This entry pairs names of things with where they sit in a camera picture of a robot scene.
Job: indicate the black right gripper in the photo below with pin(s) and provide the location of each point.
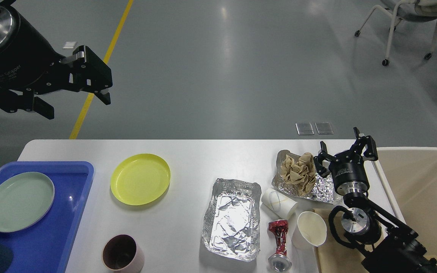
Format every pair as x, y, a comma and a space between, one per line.
347, 169

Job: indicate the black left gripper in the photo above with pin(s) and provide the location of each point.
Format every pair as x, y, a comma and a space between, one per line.
29, 65

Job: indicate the yellow plastic plate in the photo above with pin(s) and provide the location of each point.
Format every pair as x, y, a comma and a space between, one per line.
140, 179

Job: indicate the pink mug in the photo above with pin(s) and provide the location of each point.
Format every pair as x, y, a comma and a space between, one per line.
122, 254

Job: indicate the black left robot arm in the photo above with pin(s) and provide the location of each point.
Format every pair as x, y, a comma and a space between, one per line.
30, 67

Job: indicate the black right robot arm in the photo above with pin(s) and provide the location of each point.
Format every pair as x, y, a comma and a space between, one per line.
387, 244

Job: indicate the small crumpled foil tray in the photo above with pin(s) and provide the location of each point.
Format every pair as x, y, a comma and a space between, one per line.
323, 190

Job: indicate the right floor socket plate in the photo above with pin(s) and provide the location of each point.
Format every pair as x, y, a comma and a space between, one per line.
324, 128

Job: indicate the floor socket plate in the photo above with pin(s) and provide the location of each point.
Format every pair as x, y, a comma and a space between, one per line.
324, 128
304, 128

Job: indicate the crumpled brown paper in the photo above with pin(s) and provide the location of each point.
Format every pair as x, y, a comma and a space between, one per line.
299, 173

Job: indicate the left floor socket plate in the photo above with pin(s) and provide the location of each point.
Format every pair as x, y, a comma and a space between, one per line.
304, 128

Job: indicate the lying white paper cup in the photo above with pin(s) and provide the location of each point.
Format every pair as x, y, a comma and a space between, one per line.
282, 205

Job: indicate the crushed white paper cup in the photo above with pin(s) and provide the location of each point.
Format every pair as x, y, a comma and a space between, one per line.
310, 231

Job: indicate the beige plastic bin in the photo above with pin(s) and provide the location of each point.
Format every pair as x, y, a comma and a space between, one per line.
410, 176

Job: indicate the brown paper sheet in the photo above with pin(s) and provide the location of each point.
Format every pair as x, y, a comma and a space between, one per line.
332, 257

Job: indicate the pale green plate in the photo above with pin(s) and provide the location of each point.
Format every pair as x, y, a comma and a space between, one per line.
25, 199

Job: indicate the crushed red can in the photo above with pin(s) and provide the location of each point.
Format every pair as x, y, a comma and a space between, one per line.
279, 261

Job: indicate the large foil tray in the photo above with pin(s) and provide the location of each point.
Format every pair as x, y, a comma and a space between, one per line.
231, 224

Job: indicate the blue plastic tray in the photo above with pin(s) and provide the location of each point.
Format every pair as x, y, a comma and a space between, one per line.
45, 247

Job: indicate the white office chair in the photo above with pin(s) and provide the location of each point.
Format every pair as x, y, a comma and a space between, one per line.
418, 11

